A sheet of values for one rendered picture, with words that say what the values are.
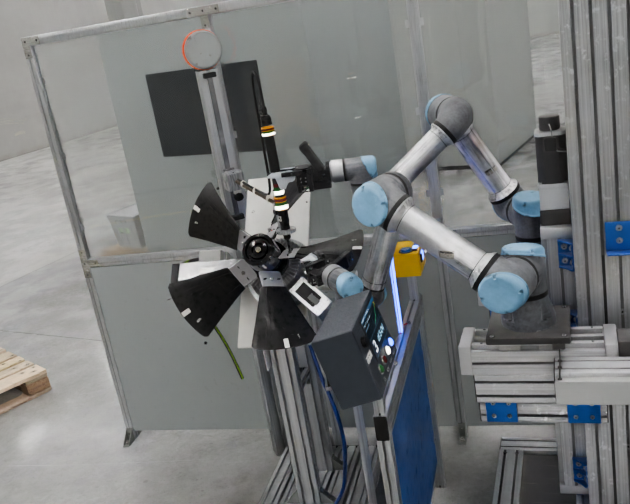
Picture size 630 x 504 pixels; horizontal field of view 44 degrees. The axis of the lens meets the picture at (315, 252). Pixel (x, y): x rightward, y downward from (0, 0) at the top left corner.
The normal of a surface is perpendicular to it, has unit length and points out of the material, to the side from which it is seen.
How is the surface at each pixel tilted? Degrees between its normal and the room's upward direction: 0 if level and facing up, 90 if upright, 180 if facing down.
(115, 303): 90
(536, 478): 0
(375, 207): 86
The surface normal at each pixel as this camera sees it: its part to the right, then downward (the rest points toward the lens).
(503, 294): -0.41, 0.41
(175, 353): -0.23, 0.33
